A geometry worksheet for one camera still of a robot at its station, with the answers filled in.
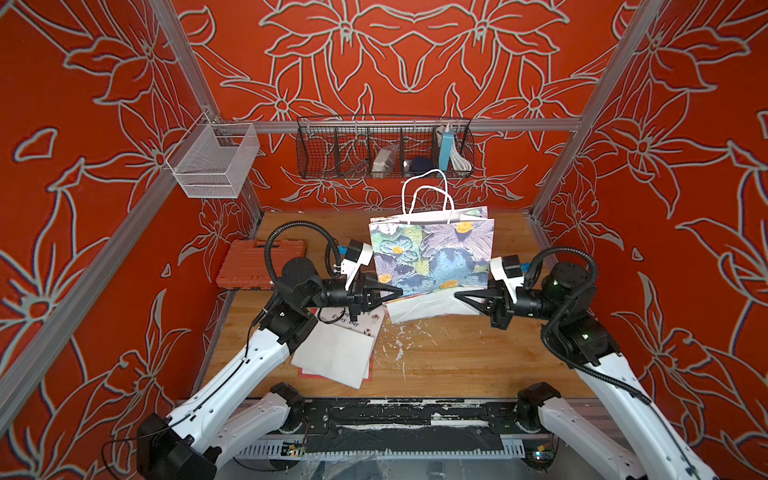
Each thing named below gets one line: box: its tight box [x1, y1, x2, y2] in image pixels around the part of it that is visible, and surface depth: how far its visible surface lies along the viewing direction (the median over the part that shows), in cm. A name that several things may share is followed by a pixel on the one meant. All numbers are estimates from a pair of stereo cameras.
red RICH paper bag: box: [298, 354, 374, 383], surface depth 81 cm
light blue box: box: [439, 128, 454, 171], surface depth 90 cm
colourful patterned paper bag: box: [369, 206, 494, 324], surface depth 53 cm
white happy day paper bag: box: [291, 306, 386, 390], surface depth 83 cm
